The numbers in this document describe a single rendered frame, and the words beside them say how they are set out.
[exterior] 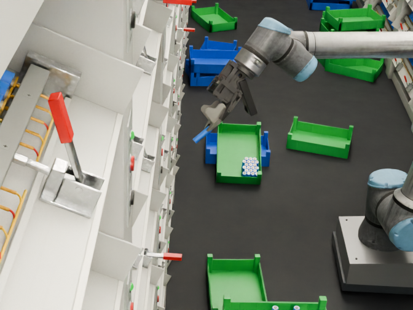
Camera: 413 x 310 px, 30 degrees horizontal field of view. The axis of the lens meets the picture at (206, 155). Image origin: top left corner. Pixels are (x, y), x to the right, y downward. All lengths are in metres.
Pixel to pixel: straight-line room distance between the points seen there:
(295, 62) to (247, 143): 1.36
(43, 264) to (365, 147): 3.43
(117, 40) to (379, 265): 2.27
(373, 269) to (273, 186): 0.80
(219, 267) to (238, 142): 0.84
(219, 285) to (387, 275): 0.61
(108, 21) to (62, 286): 0.27
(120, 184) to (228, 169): 2.76
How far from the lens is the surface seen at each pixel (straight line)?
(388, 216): 2.72
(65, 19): 0.69
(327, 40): 2.47
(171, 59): 2.23
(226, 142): 3.61
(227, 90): 2.25
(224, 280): 2.93
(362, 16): 4.90
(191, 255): 3.04
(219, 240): 3.13
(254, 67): 2.25
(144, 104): 1.17
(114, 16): 0.69
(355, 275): 2.89
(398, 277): 2.92
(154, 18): 1.43
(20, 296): 0.50
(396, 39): 2.55
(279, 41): 2.27
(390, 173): 2.88
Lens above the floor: 1.89
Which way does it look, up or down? 31 degrees down
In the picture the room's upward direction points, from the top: 4 degrees clockwise
